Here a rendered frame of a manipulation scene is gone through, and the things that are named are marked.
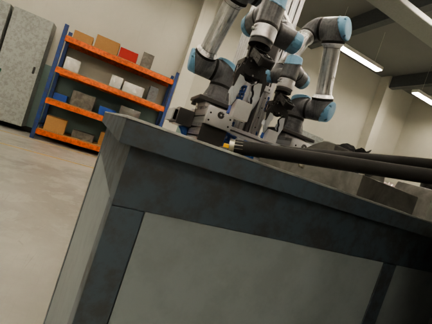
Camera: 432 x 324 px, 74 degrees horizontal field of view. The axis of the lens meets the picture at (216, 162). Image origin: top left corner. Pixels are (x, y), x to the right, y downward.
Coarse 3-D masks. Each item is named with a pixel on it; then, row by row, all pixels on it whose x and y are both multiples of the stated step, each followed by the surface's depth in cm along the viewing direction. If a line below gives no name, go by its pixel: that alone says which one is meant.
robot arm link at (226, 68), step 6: (222, 60) 150; (228, 60) 150; (216, 66) 147; (222, 66) 149; (228, 66) 150; (234, 66) 151; (216, 72) 148; (222, 72) 149; (228, 72) 150; (210, 78) 151; (216, 78) 150; (222, 78) 150; (228, 78) 151; (228, 84) 152
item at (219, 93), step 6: (210, 84) 152; (216, 84) 150; (222, 84) 150; (210, 90) 150; (216, 90) 149; (222, 90) 150; (228, 90) 153; (210, 96) 149; (216, 96) 148; (222, 96) 150; (228, 96) 154; (222, 102) 150; (228, 102) 154
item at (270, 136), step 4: (268, 132) 124; (272, 132) 124; (276, 132) 125; (260, 136) 131; (264, 136) 126; (268, 136) 124; (272, 136) 125; (276, 136) 125; (264, 140) 125; (268, 140) 124; (272, 140) 125
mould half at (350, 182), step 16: (320, 144) 93; (272, 160) 113; (304, 176) 95; (320, 176) 89; (336, 176) 83; (352, 176) 79; (352, 192) 77; (368, 192) 78; (384, 192) 80; (400, 192) 83; (400, 208) 84
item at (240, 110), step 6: (234, 102) 85; (240, 102) 84; (246, 102) 84; (228, 108) 90; (234, 108) 84; (240, 108) 84; (246, 108) 84; (234, 114) 84; (240, 114) 84; (246, 114) 85; (240, 120) 86; (246, 120) 85
